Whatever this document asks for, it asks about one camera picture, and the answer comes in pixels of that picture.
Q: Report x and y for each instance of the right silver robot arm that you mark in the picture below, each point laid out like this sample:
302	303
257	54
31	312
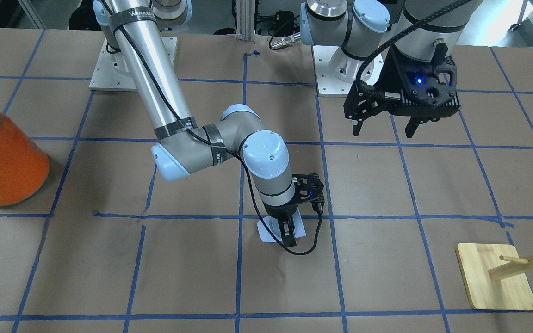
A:
132	29

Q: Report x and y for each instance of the orange cylindrical can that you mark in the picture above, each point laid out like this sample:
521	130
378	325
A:
24	167

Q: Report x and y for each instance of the wooden mug tree stand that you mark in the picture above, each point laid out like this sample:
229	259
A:
495	276

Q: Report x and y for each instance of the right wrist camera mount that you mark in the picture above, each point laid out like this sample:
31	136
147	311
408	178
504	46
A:
308	189

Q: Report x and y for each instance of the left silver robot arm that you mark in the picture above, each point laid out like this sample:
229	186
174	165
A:
366	29

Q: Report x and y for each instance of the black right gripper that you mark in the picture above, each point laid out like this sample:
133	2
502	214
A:
279	213

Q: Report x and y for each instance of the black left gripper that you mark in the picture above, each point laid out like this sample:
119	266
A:
392	73

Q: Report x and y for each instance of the light blue plastic cup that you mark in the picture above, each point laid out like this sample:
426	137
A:
273	226

